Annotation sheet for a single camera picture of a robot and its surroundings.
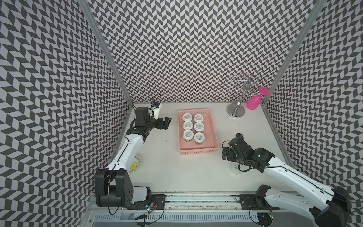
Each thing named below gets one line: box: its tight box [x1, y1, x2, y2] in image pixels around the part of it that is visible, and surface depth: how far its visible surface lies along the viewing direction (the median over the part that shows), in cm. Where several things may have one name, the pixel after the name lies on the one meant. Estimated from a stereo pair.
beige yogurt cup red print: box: [193, 113, 204, 123], surface depth 102 cm
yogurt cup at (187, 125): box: [182, 121, 194, 131], surface depth 98 cm
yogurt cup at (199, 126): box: [193, 122, 205, 132], surface depth 98 cm
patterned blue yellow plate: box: [129, 153, 142, 173], surface depth 87 cm
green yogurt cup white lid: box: [182, 113, 193, 122], surface depth 103 cm
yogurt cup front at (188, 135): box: [182, 129, 195, 143], surface depth 93 cm
